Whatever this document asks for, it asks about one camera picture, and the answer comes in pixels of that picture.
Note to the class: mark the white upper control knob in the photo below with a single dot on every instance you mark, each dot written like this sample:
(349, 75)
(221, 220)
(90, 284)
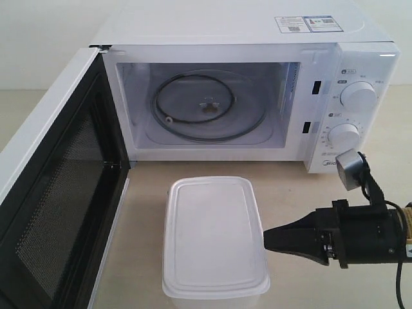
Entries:
(358, 97)

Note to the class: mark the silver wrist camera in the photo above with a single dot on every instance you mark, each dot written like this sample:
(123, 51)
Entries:
(349, 166)

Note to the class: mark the blue white warning sticker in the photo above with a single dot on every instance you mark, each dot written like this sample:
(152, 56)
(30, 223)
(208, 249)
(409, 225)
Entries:
(308, 24)

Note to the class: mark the white plastic lidded container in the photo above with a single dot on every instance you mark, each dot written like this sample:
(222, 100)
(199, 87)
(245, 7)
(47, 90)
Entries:
(213, 252)

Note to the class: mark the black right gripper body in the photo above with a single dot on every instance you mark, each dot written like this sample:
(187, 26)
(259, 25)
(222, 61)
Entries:
(358, 235)

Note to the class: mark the white microwave oven body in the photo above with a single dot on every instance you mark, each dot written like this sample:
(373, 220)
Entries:
(299, 77)

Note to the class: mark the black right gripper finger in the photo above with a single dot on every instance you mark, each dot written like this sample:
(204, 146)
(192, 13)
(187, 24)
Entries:
(299, 237)
(316, 255)

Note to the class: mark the glass turntable plate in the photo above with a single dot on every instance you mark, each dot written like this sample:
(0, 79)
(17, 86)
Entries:
(207, 106)

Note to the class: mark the white control knob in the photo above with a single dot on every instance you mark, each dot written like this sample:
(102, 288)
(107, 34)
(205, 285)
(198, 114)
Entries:
(344, 137)
(358, 97)

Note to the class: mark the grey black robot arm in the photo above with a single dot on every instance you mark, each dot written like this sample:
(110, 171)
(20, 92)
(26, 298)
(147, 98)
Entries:
(408, 231)

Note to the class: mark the white lower control knob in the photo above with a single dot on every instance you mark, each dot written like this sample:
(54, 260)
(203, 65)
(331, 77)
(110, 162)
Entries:
(344, 137)

